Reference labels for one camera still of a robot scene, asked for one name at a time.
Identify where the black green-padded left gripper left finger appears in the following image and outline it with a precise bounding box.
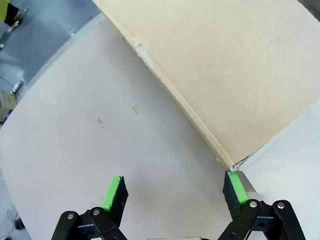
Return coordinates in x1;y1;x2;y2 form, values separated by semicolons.
51;175;129;240

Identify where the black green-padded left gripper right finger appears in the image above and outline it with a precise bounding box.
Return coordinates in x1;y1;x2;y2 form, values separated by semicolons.
217;170;306;240

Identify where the beige wooden board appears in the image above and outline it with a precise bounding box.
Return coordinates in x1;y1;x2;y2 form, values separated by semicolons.
91;0;320;173

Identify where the person in yellow black clothing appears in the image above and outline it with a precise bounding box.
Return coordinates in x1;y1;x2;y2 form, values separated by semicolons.
0;0;20;27

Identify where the black adapter with cable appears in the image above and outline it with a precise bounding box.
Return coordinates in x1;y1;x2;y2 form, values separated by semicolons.
5;209;26;231

